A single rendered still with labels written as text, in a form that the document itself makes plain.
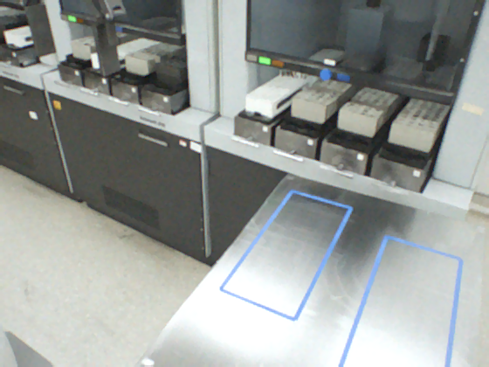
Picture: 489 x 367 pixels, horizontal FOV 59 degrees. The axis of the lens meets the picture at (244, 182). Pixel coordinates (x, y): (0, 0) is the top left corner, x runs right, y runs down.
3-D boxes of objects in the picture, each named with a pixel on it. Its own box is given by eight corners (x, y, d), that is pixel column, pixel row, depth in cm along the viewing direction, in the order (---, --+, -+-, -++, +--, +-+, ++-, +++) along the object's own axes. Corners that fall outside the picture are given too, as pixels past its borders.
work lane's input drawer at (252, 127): (320, 75, 190) (322, 54, 185) (349, 81, 184) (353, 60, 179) (225, 141, 139) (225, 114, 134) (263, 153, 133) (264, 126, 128)
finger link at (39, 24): (27, 8, 60) (24, 7, 61) (39, 58, 64) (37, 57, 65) (45, 3, 63) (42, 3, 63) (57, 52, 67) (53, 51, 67)
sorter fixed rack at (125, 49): (146, 51, 192) (144, 37, 188) (162, 56, 187) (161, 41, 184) (92, 71, 171) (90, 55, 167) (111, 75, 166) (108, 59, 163)
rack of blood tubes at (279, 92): (287, 86, 161) (288, 69, 157) (312, 91, 156) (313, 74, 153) (244, 114, 140) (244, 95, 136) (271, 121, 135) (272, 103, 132)
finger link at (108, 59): (108, 17, 57) (113, 17, 57) (117, 69, 61) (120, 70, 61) (90, 21, 55) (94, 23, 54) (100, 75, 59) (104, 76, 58)
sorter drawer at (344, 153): (389, 90, 177) (393, 68, 172) (423, 97, 171) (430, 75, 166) (313, 169, 125) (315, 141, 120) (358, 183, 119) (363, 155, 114)
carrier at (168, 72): (184, 84, 156) (183, 67, 153) (181, 86, 154) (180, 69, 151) (160, 77, 161) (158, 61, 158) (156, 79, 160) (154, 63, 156)
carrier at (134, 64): (153, 75, 163) (151, 59, 159) (148, 77, 161) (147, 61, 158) (130, 69, 168) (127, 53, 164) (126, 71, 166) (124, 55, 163)
